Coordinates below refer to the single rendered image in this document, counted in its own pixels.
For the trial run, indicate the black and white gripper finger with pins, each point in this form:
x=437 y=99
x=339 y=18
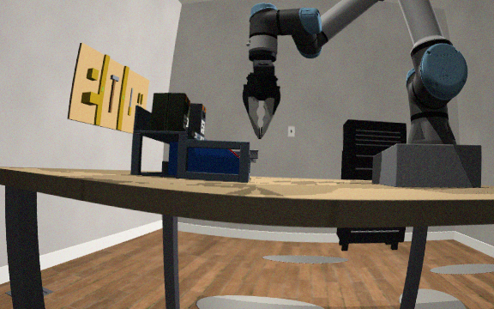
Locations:
x=251 y=104
x=270 y=105

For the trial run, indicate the olive green case with orange latches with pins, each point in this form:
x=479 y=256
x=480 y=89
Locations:
x=170 y=111

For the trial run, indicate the grey metal shelf rack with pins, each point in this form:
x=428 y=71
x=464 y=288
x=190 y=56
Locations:
x=142 y=125

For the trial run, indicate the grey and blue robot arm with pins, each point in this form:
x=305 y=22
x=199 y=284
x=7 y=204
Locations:
x=441 y=69

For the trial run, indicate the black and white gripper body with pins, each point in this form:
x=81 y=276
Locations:
x=264 y=85

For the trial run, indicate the dark grey case with orange latches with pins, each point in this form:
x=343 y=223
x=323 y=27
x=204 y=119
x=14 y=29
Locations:
x=197 y=118

